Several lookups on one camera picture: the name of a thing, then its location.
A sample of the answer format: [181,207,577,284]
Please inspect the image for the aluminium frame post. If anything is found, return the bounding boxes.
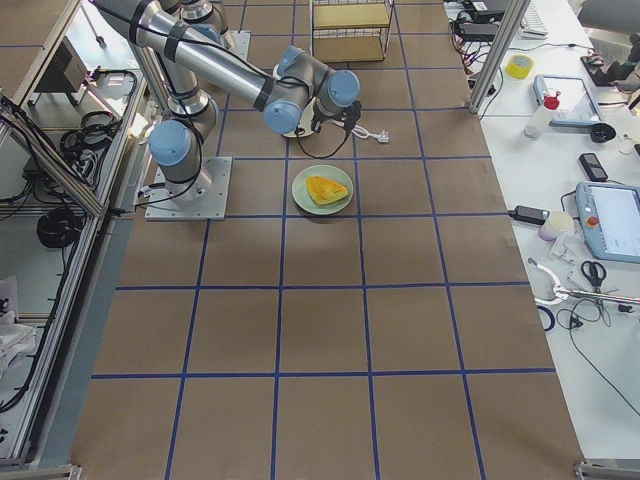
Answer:
[467,0,530,114]

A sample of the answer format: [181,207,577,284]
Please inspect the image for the teach pendant far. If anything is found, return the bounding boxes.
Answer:
[533,74,602,128]

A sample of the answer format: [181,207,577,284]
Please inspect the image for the teach pendant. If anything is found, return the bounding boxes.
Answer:
[575,182,639,264]
[533,74,602,128]

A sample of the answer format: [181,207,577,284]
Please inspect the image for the white toaster power cable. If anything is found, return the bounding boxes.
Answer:
[349,124,392,145]

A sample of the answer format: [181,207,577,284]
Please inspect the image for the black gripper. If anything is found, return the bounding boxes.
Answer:
[311,97,350,131]

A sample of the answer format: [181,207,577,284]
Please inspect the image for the yellow tape roll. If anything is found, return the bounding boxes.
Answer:
[505,54,534,80]

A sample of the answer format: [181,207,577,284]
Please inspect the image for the white plastic cup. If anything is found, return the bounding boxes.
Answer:
[538,211,574,242]

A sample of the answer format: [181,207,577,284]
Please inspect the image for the teach pendant near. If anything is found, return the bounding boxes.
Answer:
[575,182,639,264]

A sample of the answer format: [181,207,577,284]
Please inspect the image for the wire basket with wooden shelf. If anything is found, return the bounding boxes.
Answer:
[309,0,394,63]

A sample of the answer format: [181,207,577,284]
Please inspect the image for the black power adapter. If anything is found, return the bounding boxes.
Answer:
[508,205,549,226]

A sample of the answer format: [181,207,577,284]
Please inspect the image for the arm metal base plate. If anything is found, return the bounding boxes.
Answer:
[145,156,233,221]
[221,30,251,62]

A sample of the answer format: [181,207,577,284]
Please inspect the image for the triangular golden pastry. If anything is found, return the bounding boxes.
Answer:
[305,175,349,205]

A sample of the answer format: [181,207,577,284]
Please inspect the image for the green plate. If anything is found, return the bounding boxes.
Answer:
[292,165,353,215]

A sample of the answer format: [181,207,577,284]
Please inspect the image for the white toaster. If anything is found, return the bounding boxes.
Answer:
[282,104,321,139]

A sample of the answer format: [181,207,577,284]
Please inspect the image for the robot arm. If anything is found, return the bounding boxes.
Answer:
[94,1,361,203]
[160,0,229,46]

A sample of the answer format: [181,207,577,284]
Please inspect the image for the black scissors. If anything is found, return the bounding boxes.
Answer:
[580,260,607,293]

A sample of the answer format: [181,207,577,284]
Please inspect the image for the clear squeeze bottle red cap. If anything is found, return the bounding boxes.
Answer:
[523,93,559,139]

